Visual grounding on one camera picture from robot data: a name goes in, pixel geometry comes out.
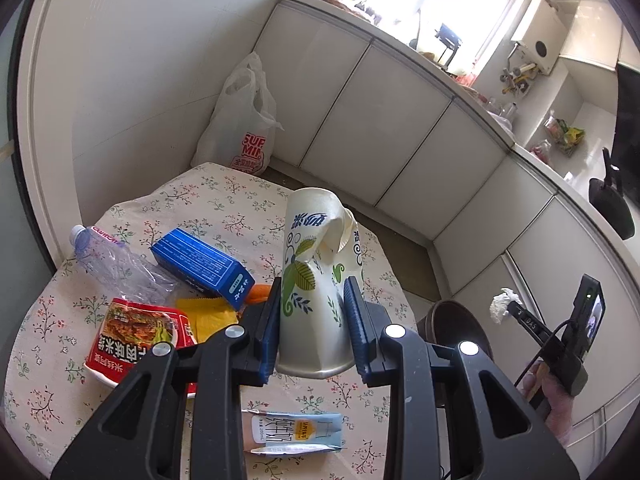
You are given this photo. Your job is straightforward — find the light blue milk carton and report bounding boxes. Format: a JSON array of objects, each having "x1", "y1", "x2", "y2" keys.
[{"x1": 242, "y1": 409, "x2": 345, "y2": 456}]

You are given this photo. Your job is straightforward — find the white water heater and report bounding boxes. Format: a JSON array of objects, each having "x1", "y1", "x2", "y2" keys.
[{"x1": 511, "y1": 0, "x2": 568, "y2": 73}]

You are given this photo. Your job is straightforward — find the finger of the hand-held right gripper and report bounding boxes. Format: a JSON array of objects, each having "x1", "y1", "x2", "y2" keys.
[{"x1": 505, "y1": 300, "x2": 553, "y2": 351}]

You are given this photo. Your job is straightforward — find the white leaf-print paper cup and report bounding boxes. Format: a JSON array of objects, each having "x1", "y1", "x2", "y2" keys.
[{"x1": 276, "y1": 187, "x2": 365, "y2": 380}]

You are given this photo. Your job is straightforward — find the person's right hand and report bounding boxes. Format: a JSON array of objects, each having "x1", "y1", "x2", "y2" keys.
[{"x1": 517, "y1": 360, "x2": 576, "y2": 446}]

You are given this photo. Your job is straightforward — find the black screen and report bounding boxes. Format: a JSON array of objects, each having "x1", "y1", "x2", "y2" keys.
[{"x1": 614, "y1": 60, "x2": 640, "y2": 181}]

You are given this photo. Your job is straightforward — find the black frying pan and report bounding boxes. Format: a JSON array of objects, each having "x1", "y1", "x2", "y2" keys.
[{"x1": 589, "y1": 147, "x2": 636, "y2": 241}]

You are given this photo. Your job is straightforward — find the green yellow snack packet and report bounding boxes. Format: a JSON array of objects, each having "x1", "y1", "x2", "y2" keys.
[{"x1": 559, "y1": 122, "x2": 587, "y2": 157}]

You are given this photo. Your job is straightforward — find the red instant noodle bowl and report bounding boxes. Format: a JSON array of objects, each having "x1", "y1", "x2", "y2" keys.
[{"x1": 82, "y1": 298, "x2": 198, "y2": 400}]

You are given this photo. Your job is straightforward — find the yellow wrapper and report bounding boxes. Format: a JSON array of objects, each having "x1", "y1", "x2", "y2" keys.
[{"x1": 176, "y1": 296, "x2": 241, "y2": 343}]

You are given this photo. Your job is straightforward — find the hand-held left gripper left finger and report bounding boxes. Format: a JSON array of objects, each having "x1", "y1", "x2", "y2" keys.
[{"x1": 50, "y1": 276, "x2": 282, "y2": 480}]

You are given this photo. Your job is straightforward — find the white plastic shopping bag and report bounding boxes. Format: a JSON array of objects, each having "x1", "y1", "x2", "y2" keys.
[{"x1": 191, "y1": 51, "x2": 283, "y2": 177}]

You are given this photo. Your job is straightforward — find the floral tablecloth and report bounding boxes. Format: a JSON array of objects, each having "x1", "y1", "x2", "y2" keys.
[{"x1": 0, "y1": 161, "x2": 418, "y2": 480}]

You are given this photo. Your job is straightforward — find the blue rack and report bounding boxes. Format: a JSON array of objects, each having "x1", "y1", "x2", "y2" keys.
[{"x1": 434, "y1": 23, "x2": 461, "y2": 66}]

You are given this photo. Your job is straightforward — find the orange peel piece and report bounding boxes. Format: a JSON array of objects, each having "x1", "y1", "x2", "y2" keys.
[{"x1": 245, "y1": 285, "x2": 273, "y2": 307}]

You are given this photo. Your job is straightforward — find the white kitchen cabinets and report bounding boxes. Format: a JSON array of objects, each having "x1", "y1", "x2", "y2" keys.
[{"x1": 252, "y1": 0, "x2": 640, "y2": 441}]

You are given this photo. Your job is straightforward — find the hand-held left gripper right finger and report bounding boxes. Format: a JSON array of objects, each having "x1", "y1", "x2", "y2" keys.
[{"x1": 343, "y1": 276, "x2": 581, "y2": 480}]

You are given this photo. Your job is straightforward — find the brown trash bin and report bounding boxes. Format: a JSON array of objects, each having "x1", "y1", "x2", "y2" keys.
[{"x1": 416, "y1": 299, "x2": 493, "y2": 411}]

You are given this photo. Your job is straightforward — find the white tissue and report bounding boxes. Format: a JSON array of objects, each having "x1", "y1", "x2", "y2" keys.
[{"x1": 491, "y1": 288, "x2": 518, "y2": 325}]

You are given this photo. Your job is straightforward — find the blue cardboard box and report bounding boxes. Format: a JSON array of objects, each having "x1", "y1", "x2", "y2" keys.
[{"x1": 150, "y1": 228, "x2": 251, "y2": 311}]

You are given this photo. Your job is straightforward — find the crushed clear plastic bottle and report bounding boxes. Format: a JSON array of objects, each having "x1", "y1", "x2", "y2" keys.
[{"x1": 70, "y1": 225, "x2": 178, "y2": 306}]

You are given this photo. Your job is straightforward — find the yellow pipe fitting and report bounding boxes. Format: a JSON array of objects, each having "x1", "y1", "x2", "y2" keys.
[{"x1": 501, "y1": 62, "x2": 536, "y2": 96}]

